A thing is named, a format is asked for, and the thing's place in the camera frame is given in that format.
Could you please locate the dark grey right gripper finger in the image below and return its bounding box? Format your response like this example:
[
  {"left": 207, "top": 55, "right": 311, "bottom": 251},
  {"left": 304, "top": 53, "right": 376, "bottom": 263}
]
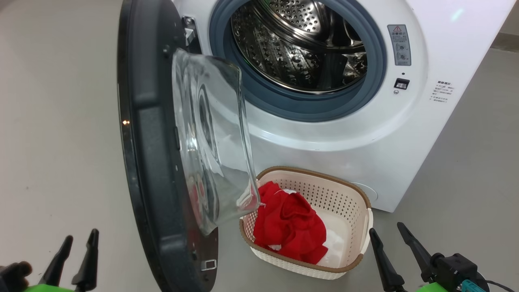
[
  {"left": 368, "top": 228, "right": 407, "bottom": 292},
  {"left": 397, "top": 222, "right": 433, "bottom": 282}
]

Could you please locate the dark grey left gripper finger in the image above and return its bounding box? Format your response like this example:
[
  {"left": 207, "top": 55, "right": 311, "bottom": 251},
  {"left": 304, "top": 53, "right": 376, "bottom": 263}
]
[
  {"left": 72, "top": 228, "right": 100, "bottom": 291},
  {"left": 39, "top": 235, "right": 74, "bottom": 286}
]

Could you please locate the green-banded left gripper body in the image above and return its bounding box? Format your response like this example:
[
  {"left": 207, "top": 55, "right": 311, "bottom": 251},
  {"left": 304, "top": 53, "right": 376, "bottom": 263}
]
[{"left": 22, "top": 283, "right": 78, "bottom": 292}]

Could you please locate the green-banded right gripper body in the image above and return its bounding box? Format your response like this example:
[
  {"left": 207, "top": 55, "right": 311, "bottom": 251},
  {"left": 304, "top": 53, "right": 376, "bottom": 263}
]
[{"left": 414, "top": 281, "right": 463, "bottom": 292}]

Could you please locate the red garment with white trim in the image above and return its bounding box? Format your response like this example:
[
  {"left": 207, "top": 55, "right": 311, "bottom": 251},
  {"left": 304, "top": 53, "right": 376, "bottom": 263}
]
[{"left": 253, "top": 181, "right": 329, "bottom": 265}]

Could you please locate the dark grey round washer door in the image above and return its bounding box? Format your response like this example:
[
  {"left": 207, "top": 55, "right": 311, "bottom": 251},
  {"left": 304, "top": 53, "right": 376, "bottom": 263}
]
[{"left": 117, "top": 0, "right": 261, "bottom": 292}]

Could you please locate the cream perforated basket brown rim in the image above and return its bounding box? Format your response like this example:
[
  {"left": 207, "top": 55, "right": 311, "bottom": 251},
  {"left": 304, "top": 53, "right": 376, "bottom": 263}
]
[{"left": 238, "top": 166, "right": 374, "bottom": 280}]

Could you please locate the white front-load washing machine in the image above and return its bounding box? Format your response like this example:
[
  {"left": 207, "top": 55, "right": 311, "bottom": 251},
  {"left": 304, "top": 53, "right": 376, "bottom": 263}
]
[{"left": 170, "top": 0, "right": 518, "bottom": 213}]

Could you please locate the grey rubber door gasket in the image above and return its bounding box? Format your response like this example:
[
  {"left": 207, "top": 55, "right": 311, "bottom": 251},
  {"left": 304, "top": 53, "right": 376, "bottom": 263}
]
[{"left": 209, "top": 0, "right": 388, "bottom": 122}]

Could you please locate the metal door hinge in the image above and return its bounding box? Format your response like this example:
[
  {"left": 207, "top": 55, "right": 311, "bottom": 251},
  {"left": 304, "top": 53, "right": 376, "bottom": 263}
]
[{"left": 182, "top": 16, "right": 200, "bottom": 46}]

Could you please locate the round filter cover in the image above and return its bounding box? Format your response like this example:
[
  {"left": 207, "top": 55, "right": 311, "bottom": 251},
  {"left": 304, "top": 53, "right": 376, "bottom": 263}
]
[{"left": 357, "top": 182, "right": 378, "bottom": 202}]

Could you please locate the printed text sticker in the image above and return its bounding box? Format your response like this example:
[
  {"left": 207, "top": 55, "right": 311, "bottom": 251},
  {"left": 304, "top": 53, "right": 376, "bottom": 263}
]
[{"left": 430, "top": 80, "right": 454, "bottom": 104}]

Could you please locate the grey warning label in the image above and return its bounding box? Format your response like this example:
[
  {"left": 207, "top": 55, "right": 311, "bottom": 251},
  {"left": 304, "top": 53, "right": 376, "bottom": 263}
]
[{"left": 387, "top": 24, "right": 412, "bottom": 67}]

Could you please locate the steel perforated washer drum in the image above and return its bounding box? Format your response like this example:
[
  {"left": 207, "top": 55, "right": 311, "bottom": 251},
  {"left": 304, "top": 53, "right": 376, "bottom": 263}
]
[{"left": 230, "top": 0, "right": 369, "bottom": 94}]

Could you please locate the thin black camera cable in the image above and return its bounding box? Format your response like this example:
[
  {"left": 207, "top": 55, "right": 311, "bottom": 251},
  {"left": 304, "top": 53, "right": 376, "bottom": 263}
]
[{"left": 483, "top": 280, "right": 518, "bottom": 292}]

